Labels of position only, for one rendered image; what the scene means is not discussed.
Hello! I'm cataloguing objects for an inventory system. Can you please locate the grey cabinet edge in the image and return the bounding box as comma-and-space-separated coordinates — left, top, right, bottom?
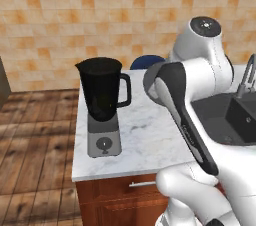
0, 57, 12, 110

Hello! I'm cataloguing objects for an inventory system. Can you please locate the dark grey sink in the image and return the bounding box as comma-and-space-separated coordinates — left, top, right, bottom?
190, 92, 256, 147

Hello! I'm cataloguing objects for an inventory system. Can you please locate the black jug blender grey base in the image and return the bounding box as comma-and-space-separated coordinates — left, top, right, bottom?
74, 56, 132, 159

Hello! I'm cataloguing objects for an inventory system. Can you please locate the brown wooden cupboard door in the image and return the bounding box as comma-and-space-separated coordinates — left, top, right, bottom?
79, 196, 172, 226

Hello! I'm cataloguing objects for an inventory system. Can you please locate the blue round stool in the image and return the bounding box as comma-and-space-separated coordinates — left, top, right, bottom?
129, 54, 167, 71

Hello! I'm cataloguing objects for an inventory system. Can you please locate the silver drawer handle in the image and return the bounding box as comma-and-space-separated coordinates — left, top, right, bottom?
128, 180, 157, 188

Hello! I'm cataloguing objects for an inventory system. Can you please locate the brown wooden drawer front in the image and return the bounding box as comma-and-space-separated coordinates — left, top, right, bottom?
75, 173, 169, 207

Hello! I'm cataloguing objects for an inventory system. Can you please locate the grey sink tap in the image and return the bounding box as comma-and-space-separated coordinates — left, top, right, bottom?
236, 53, 256, 100

